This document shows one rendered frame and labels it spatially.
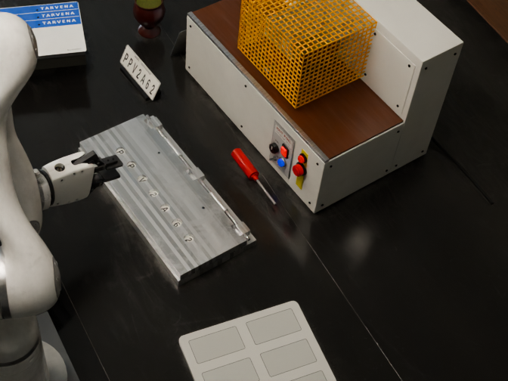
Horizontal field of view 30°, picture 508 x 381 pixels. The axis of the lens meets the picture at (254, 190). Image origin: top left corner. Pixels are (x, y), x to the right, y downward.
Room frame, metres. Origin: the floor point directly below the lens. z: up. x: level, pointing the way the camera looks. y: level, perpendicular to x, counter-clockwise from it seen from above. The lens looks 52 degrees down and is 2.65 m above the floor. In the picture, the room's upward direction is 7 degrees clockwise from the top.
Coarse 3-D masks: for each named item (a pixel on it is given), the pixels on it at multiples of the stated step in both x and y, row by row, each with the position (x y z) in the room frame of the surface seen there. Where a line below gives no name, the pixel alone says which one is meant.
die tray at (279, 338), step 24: (264, 312) 1.05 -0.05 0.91; (288, 312) 1.06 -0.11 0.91; (192, 336) 0.97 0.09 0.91; (216, 336) 0.98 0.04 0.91; (240, 336) 0.98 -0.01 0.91; (264, 336) 0.99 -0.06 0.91; (288, 336) 1.00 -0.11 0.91; (312, 336) 1.00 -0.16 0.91; (192, 360) 0.91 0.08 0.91; (216, 360) 0.92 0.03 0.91; (240, 360) 0.93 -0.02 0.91; (264, 360) 0.94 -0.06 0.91; (288, 360) 0.94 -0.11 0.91; (312, 360) 0.95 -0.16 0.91
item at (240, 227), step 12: (156, 120) 1.53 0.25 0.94; (180, 156) 1.42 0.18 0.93; (192, 168) 1.41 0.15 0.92; (204, 180) 1.38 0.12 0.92; (108, 192) 1.32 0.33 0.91; (216, 192) 1.34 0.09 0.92; (120, 204) 1.27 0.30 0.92; (228, 216) 1.27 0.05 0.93; (240, 228) 1.24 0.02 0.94; (144, 240) 1.19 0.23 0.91; (252, 240) 1.22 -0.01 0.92; (156, 252) 1.16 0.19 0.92; (240, 252) 1.20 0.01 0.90; (168, 264) 1.13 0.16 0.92; (216, 264) 1.16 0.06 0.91; (192, 276) 1.11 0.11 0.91
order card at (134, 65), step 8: (128, 48) 1.74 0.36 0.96; (128, 56) 1.73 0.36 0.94; (136, 56) 1.71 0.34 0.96; (128, 64) 1.71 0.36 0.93; (136, 64) 1.70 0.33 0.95; (144, 64) 1.68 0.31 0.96; (136, 72) 1.69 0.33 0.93; (144, 72) 1.67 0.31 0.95; (136, 80) 1.67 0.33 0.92; (144, 80) 1.66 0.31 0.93; (152, 80) 1.64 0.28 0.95; (144, 88) 1.64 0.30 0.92; (152, 88) 1.63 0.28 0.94; (152, 96) 1.62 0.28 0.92
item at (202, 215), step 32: (128, 128) 1.49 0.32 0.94; (128, 160) 1.39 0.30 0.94; (160, 160) 1.40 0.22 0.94; (128, 192) 1.30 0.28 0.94; (160, 192) 1.31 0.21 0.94; (192, 192) 1.32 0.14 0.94; (160, 224) 1.22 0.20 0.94; (192, 224) 1.23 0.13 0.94; (224, 224) 1.24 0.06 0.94; (192, 256) 1.15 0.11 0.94
